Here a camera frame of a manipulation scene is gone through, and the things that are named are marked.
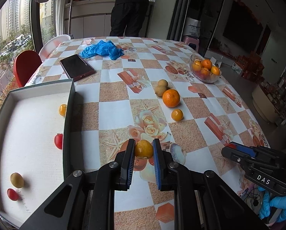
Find black smartphone in red case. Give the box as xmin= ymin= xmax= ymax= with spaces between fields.
xmin=60 ymin=54 xmax=95 ymax=82

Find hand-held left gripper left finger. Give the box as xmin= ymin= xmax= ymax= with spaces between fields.
xmin=21 ymin=138 xmax=136 ymax=230

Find pink plastic stool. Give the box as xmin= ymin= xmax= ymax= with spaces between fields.
xmin=183 ymin=35 xmax=200 ymax=52

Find red plastic chair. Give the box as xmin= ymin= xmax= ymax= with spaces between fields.
xmin=13 ymin=50 xmax=43 ymax=88

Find stack of red gift boxes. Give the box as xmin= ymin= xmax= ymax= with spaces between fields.
xmin=232 ymin=53 xmax=265 ymax=83

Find clear glass bowl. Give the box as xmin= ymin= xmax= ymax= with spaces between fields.
xmin=190 ymin=54 xmax=222 ymax=84

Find checkered printed tablecloth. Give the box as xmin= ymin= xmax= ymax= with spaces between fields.
xmin=25 ymin=36 xmax=270 ymax=230

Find white shopping bag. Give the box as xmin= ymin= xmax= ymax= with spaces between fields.
xmin=183 ymin=17 xmax=202 ymax=39

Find white kitchen cabinet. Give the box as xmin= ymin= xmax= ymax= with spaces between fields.
xmin=65 ymin=0 xmax=155 ymax=39

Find grey box with white inside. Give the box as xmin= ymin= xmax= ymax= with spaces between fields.
xmin=0 ymin=79 xmax=76 ymax=228

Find small white step stool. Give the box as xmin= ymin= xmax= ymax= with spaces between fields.
xmin=210 ymin=56 xmax=224 ymax=68

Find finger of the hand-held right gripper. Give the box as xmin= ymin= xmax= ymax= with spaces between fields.
xmin=229 ymin=142 xmax=286 ymax=159
xmin=221 ymin=146 xmax=252 ymax=166

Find round beige side table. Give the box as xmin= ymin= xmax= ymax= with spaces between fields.
xmin=251 ymin=84 xmax=285 ymax=124

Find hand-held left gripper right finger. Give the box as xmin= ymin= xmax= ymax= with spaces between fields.
xmin=153 ymin=138 xmax=268 ymax=230

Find metal pole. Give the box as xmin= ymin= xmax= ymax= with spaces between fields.
xmin=67 ymin=1 xmax=74 ymax=39

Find black wall television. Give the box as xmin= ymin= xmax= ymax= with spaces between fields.
xmin=223 ymin=0 xmax=264 ymax=53

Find large orange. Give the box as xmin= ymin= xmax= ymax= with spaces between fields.
xmin=163 ymin=89 xmax=180 ymax=108

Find crumpled blue disposable gloves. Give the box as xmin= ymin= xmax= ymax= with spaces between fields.
xmin=79 ymin=40 xmax=124 ymax=61

